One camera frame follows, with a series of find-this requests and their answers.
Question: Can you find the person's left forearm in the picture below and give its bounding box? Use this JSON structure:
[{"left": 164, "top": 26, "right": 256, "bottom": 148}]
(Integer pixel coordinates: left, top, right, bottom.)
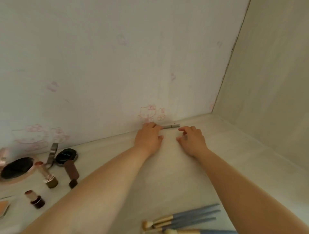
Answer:
[{"left": 22, "top": 144, "right": 155, "bottom": 234}]

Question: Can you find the light wooden table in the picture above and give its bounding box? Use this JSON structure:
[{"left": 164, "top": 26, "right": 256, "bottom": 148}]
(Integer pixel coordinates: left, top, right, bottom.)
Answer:
[{"left": 0, "top": 113, "right": 309, "bottom": 234}]

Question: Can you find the person's left hand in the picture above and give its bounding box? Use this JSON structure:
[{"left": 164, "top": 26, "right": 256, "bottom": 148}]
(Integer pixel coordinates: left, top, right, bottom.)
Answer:
[{"left": 134, "top": 121, "right": 164, "bottom": 155}]

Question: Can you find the orange single eyeshadow pan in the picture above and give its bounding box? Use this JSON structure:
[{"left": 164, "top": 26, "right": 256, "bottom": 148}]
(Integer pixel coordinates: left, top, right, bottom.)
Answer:
[{"left": 0, "top": 195, "right": 12, "bottom": 219}]

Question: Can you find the person's right forearm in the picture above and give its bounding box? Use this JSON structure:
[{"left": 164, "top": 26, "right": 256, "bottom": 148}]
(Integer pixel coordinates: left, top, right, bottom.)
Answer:
[{"left": 195, "top": 148, "right": 309, "bottom": 234}]

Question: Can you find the pink blue patterned compact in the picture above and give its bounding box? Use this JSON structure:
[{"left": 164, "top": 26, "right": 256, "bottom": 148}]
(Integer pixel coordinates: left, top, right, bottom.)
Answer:
[{"left": 0, "top": 147, "right": 38, "bottom": 185}]

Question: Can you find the person's right hand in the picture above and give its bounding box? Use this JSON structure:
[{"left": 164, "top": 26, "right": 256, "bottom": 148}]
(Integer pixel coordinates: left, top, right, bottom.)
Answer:
[{"left": 176, "top": 126, "right": 210, "bottom": 158}]

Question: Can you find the brown lipstick tube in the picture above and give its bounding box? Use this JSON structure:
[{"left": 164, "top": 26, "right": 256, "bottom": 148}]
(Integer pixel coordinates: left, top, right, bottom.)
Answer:
[{"left": 34, "top": 161, "right": 59, "bottom": 189}]

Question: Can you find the small dark round compact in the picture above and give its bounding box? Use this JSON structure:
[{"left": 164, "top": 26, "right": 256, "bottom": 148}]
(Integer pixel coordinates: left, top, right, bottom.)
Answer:
[{"left": 45, "top": 143, "right": 80, "bottom": 168}]

